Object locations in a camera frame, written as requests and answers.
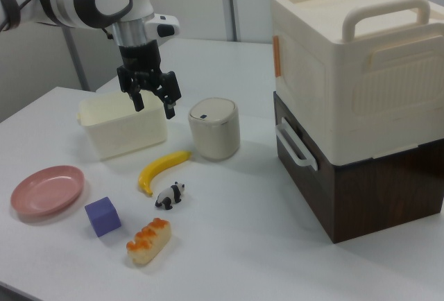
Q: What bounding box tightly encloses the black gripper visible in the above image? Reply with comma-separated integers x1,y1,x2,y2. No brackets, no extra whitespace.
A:
117,38,182,121

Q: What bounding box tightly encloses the purple cube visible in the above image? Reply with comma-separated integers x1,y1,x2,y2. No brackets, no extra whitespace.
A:
84,196,122,239

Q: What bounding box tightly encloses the pink plate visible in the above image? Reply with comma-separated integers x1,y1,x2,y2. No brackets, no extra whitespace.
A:
10,165,86,217

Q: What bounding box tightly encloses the cream open plastic bin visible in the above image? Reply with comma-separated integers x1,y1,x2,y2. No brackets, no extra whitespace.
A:
76,92,168,161

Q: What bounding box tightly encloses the beige mini trash can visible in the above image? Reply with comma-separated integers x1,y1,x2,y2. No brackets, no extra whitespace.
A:
188,97,241,162

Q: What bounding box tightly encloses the yellow toy banana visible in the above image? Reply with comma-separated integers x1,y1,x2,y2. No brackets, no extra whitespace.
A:
137,150,193,197

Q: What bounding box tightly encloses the black white panda figurine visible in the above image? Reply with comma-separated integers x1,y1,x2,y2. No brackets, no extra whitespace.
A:
154,181,186,211

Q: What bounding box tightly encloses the toy bread loaf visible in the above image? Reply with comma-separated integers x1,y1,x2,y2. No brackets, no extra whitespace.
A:
126,217,173,266

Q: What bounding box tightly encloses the dark brown wood-grain drawer box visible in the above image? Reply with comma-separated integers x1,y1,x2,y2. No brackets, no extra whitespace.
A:
273,91,444,245

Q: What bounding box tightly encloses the grey metal frame post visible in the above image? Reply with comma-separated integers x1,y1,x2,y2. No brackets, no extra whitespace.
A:
63,26,88,91

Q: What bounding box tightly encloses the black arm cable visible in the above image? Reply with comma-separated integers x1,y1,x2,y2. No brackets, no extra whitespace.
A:
0,0,49,33

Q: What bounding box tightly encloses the white appliance with handle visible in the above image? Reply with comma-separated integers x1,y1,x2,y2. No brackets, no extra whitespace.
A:
269,0,444,169

